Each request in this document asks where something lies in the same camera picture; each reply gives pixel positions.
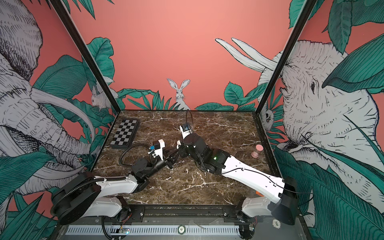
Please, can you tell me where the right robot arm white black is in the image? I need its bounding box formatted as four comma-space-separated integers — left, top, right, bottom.
178, 122, 299, 225

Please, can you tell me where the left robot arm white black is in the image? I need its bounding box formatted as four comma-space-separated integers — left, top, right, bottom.
51, 140, 179, 225

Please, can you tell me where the black white checkerboard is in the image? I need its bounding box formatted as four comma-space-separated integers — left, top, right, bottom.
110, 118, 140, 149

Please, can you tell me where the pink hourglass timer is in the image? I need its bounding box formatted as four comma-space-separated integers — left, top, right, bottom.
251, 144, 264, 159

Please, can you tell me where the small orange toy car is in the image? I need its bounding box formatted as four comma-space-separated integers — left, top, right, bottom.
255, 191, 264, 197

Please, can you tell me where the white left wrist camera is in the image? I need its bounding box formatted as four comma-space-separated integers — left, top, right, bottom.
148, 139, 165, 160

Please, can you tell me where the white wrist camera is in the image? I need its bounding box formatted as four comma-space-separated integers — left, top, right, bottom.
148, 139, 165, 160
180, 123, 193, 139

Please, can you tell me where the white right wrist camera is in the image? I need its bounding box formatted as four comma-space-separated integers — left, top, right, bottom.
180, 123, 193, 139

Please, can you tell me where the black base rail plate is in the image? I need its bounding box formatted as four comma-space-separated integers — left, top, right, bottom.
116, 203, 301, 230

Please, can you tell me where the white slotted cable duct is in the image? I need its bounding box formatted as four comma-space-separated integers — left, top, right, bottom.
66, 225, 240, 236

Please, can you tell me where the black metal frame post left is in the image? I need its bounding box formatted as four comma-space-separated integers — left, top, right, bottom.
50, 0, 121, 114

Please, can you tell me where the black metal frame post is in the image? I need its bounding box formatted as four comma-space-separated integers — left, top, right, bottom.
256, 0, 317, 115
50, 0, 121, 114

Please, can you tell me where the black metal frame post right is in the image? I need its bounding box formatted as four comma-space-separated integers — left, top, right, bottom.
256, 0, 317, 115

